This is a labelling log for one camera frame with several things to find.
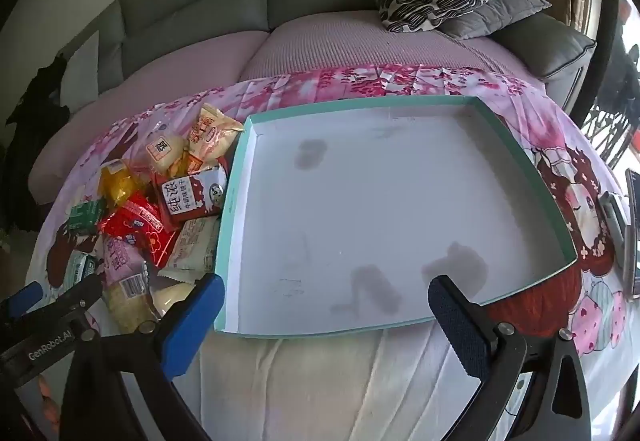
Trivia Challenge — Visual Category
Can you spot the dark clothing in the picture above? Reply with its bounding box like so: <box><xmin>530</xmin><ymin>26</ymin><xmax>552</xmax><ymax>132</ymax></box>
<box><xmin>5</xmin><ymin>53</ymin><xmax>71</xmax><ymax>232</ymax></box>

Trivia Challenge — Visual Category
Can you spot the purple swiss roll packet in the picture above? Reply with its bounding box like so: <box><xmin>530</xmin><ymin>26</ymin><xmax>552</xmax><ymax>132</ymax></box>
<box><xmin>102</xmin><ymin>236</ymin><xmax>153</xmax><ymax>299</ymax></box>

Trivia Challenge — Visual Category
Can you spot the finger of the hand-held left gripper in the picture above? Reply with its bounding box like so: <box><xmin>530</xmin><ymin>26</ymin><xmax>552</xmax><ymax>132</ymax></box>
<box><xmin>0</xmin><ymin>282</ymin><xmax>45</xmax><ymax>322</ymax></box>
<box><xmin>47</xmin><ymin>272</ymin><xmax>103</xmax><ymax>339</ymax></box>

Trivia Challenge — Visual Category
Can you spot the pink printed blanket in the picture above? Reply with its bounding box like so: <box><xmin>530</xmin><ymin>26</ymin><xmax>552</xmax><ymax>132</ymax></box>
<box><xmin>25</xmin><ymin>63</ymin><xmax>640</xmax><ymax>441</ymax></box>

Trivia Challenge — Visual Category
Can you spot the black metal chair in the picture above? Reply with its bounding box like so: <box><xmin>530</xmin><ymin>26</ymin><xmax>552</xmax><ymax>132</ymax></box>
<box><xmin>582</xmin><ymin>101</ymin><xmax>636</xmax><ymax>166</ymax></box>

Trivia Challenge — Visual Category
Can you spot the red white biscuit packet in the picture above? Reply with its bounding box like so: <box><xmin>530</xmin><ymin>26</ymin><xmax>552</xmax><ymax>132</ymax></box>
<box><xmin>155</xmin><ymin>165</ymin><xmax>230</xmax><ymax>231</ymax></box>

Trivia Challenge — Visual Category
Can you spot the teal cardboard box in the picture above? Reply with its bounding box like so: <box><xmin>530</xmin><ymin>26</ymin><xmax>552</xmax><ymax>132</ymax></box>
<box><xmin>214</xmin><ymin>96</ymin><xmax>581</xmax><ymax>338</ymax></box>

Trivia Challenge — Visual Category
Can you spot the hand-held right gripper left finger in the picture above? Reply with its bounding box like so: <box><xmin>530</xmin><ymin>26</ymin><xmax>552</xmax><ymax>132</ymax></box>
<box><xmin>60</xmin><ymin>273</ymin><xmax>226</xmax><ymax>441</ymax></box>

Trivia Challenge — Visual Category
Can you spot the pink sofa cover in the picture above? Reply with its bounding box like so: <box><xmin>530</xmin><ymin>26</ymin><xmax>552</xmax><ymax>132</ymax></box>
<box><xmin>27</xmin><ymin>13</ymin><xmax>546</xmax><ymax>194</ymax></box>

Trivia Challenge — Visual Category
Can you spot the cream white snack packet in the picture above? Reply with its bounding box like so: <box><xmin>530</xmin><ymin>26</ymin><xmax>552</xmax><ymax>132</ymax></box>
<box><xmin>162</xmin><ymin>216</ymin><xmax>221</xmax><ymax>282</ymax></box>

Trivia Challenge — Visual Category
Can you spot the green snack packet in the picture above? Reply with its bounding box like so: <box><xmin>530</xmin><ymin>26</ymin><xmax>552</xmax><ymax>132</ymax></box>
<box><xmin>62</xmin><ymin>251</ymin><xmax>101</xmax><ymax>289</ymax></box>
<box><xmin>67</xmin><ymin>200</ymin><xmax>108</xmax><ymax>234</ymax></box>

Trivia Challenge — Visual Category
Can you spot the grey pillow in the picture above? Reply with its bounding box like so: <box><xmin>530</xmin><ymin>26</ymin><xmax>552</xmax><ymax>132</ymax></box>
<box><xmin>435</xmin><ymin>0</ymin><xmax>553</xmax><ymax>40</ymax></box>

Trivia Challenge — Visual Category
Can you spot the silver device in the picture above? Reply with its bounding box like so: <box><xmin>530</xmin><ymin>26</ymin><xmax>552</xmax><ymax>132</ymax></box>
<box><xmin>597</xmin><ymin>191</ymin><xmax>628</xmax><ymax>267</ymax></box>

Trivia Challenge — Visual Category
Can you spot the pale cushion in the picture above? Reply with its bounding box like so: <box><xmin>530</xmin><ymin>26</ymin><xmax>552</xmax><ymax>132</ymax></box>
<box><xmin>60</xmin><ymin>31</ymin><xmax>101</xmax><ymax>96</ymax></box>

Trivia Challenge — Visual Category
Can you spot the red flower-print snack packet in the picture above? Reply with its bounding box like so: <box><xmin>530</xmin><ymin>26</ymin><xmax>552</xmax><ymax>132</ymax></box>
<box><xmin>100</xmin><ymin>193</ymin><xmax>178</xmax><ymax>267</ymax></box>

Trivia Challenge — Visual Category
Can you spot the dark phone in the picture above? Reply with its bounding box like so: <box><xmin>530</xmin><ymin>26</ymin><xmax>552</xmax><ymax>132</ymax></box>
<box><xmin>625</xmin><ymin>168</ymin><xmax>640</xmax><ymax>299</ymax></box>

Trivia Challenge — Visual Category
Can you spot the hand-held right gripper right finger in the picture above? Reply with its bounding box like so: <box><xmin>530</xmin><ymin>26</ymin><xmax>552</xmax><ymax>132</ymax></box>
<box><xmin>427</xmin><ymin>276</ymin><xmax>591</xmax><ymax>441</ymax></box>

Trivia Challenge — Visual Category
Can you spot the pale yellow snack packet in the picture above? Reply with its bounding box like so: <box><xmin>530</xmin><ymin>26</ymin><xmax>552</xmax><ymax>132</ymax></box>
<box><xmin>102</xmin><ymin>271</ymin><xmax>201</xmax><ymax>334</ymax></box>

